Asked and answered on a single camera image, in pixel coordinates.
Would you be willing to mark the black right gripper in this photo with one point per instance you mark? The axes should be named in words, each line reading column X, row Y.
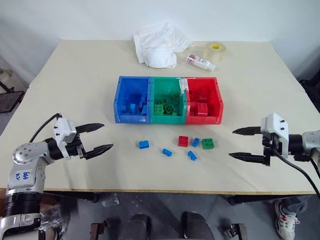
column 271, row 146

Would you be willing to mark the red plastic bin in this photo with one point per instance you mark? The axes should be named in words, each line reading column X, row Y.
column 215, row 100

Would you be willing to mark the blue toy brick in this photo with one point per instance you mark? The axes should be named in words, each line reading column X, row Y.
column 192, row 155
column 167, row 152
column 195, row 142
column 133, row 109
column 143, row 144
column 143, row 105

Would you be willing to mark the black table frame bar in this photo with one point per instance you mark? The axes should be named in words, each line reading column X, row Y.
column 72, row 196
column 250, row 199

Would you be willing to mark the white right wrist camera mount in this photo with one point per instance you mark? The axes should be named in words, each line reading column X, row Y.
column 277, row 127

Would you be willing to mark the green toy brick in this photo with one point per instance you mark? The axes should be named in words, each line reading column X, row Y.
column 208, row 144
column 175, row 98
column 159, row 110
column 169, row 109
column 162, row 100

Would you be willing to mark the white crumpled cloth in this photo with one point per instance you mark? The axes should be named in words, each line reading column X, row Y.
column 157, row 47

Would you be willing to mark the brown caster bracket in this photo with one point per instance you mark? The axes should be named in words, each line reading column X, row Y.
column 233, row 231
column 100, row 228

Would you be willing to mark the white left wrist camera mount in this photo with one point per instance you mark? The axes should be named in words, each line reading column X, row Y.
column 63, row 130

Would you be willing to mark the green plastic bin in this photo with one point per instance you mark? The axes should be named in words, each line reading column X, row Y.
column 160, row 90

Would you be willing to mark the crumpled clear plastic bag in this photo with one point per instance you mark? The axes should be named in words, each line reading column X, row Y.
column 53, row 220

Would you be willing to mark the black metal stand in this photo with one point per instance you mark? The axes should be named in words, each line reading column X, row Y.
column 8, row 97

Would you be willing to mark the small clear spray bottle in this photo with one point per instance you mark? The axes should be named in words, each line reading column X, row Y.
column 200, row 62

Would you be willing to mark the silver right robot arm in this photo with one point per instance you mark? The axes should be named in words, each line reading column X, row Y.
column 306, row 143

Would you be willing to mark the blue jeans leg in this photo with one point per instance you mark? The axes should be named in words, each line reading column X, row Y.
column 296, row 203

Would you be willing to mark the clear tape roll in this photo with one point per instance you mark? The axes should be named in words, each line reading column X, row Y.
column 215, row 52

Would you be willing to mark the red toy brick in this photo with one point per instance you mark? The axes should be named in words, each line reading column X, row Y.
column 202, row 109
column 183, row 141

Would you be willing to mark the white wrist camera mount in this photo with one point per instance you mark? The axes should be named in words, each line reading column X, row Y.
column 63, row 130
column 277, row 127

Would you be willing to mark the dark rounded shape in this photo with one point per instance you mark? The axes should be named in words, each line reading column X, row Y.
column 196, row 226
column 139, row 227

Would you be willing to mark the dark equipment case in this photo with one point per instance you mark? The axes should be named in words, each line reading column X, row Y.
column 311, row 92

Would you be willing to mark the clear plastic wrapper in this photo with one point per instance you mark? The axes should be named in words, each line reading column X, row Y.
column 110, row 200

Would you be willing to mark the white tape strip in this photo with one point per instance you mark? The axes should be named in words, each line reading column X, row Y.
column 183, row 86

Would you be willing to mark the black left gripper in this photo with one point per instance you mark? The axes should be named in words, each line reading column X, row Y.
column 76, row 148

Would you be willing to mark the white red sneaker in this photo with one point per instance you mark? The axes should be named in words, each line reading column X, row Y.
column 286, row 220

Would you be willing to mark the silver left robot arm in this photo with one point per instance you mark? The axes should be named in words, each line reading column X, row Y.
column 25, row 160

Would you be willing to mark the blue plastic bin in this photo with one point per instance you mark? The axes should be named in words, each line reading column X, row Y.
column 130, row 100

